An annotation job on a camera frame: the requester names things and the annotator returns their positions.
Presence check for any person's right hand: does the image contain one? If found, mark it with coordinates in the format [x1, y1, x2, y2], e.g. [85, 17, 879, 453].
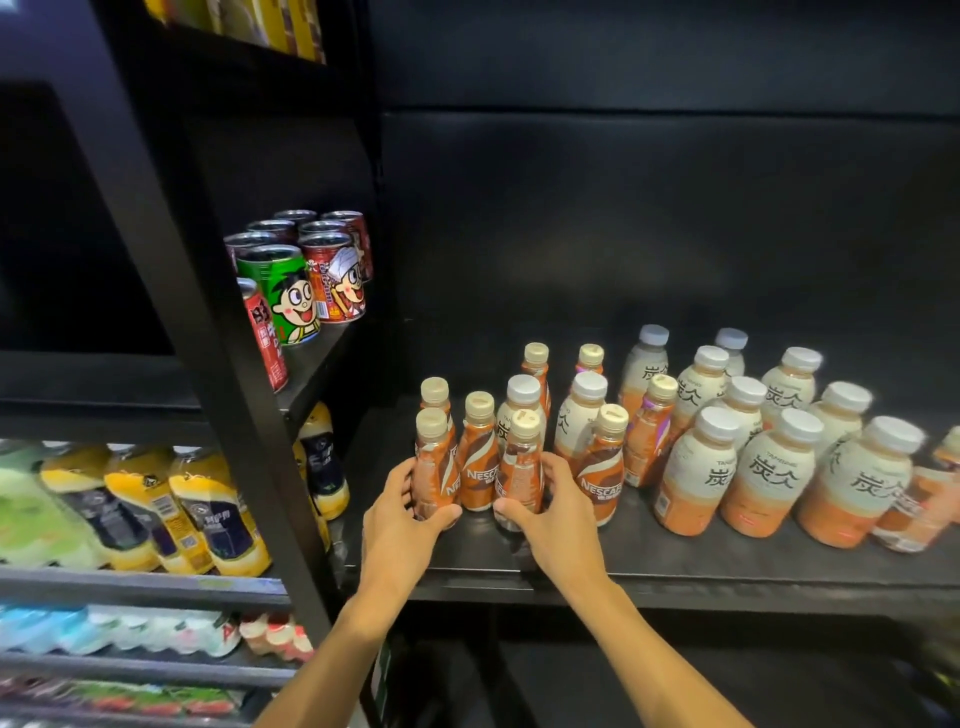
[493, 452, 610, 603]

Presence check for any person's left hand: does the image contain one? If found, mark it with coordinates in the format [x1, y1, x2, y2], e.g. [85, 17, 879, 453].
[359, 458, 464, 618]

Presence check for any black shelf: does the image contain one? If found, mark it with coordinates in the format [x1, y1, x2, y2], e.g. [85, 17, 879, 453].
[329, 0, 960, 728]

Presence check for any person's right forearm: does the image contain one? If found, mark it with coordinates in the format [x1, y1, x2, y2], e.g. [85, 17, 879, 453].
[577, 584, 755, 728]

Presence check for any person's left forearm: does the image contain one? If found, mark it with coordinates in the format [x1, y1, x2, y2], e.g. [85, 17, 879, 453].
[254, 599, 391, 728]

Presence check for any row of red white small bottles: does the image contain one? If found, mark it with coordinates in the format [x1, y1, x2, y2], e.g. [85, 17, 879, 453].
[238, 613, 316, 665]

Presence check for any row of yellow dark label bottles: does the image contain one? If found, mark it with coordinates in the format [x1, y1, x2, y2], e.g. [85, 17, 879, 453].
[41, 401, 352, 579]

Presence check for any row of clear white capped bottles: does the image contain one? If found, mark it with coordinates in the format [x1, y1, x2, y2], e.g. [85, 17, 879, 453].
[74, 611, 241, 660]

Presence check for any group of cartoon drink cans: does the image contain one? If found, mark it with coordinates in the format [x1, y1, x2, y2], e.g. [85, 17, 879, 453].
[223, 209, 375, 394]

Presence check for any row of green drink cartons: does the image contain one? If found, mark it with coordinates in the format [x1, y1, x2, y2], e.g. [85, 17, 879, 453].
[0, 678, 241, 718]

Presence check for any black metal drinks rack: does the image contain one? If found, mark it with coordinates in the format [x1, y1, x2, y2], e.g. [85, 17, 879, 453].
[0, 0, 384, 728]

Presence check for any row of pale green bottles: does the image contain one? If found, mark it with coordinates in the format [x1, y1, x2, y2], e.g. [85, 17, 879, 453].
[0, 442, 99, 571]

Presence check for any row of blue drink bottles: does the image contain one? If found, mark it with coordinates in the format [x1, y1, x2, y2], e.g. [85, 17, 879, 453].
[0, 607, 91, 654]

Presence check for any row of yellow snack packets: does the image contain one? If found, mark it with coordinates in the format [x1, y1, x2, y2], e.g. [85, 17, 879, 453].
[142, 0, 328, 65]

